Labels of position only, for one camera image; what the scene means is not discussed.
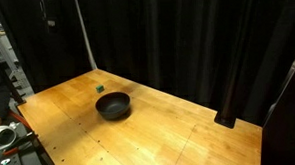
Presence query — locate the small green block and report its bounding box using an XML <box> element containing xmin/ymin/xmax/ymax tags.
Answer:
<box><xmin>96</xmin><ymin>84</ymin><xmax>105</xmax><ymax>94</ymax></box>

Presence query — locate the white diagonal pole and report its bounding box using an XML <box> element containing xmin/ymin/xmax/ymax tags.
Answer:
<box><xmin>74</xmin><ymin>0</ymin><xmax>97</xmax><ymax>70</ymax></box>

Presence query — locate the black curtain backdrop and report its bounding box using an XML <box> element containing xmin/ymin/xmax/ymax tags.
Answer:
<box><xmin>0</xmin><ymin>0</ymin><xmax>295</xmax><ymax>125</ymax></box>

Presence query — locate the black metal post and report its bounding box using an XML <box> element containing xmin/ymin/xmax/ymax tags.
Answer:
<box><xmin>208</xmin><ymin>5</ymin><xmax>293</xmax><ymax>130</ymax></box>

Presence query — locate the black perforated side table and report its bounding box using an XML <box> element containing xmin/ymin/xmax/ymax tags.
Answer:
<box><xmin>0</xmin><ymin>111</ymin><xmax>54</xmax><ymax>165</ymax></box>

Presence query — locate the white headset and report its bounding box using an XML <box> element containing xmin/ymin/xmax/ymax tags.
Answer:
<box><xmin>0</xmin><ymin>126</ymin><xmax>17</xmax><ymax>150</ymax></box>

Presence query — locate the red handled tool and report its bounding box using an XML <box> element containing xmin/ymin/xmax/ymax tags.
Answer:
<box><xmin>2</xmin><ymin>134</ymin><xmax>38</xmax><ymax>156</ymax></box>

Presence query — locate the dark panel with metal edge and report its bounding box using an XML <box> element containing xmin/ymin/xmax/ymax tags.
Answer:
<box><xmin>260</xmin><ymin>61</ymin><xmax>295</xmax><ymax>165</ymax></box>

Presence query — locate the dark grey bowl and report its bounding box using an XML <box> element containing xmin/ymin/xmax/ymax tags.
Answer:
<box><xmin>95</xmin><ymin>92</ymin><xmax>131</xmax><ymax>120</ymax></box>

